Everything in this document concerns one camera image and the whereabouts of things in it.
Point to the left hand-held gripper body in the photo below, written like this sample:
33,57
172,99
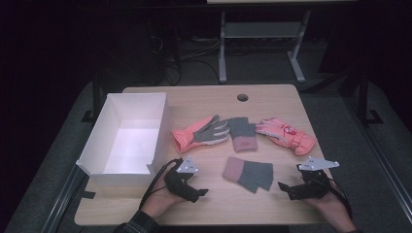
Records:
178,183

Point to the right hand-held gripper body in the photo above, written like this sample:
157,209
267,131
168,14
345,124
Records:
314,184

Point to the grey and pink knit glove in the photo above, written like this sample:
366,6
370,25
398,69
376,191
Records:
254,174
241,129

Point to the pink glove with grey palm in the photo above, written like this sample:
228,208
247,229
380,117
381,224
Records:
184,138

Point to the pink glove with red print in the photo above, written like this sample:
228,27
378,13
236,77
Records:
285,132

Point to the white box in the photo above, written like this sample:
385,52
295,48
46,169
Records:
129,145

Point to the person's left hand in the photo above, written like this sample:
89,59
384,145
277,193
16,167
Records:
162,200

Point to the black metal stand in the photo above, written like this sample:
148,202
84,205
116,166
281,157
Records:
95,100
364,103

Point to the grey metal rail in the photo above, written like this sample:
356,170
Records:
63,200
382,161

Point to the grey metal desk frame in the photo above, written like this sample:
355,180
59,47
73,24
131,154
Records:
262,30

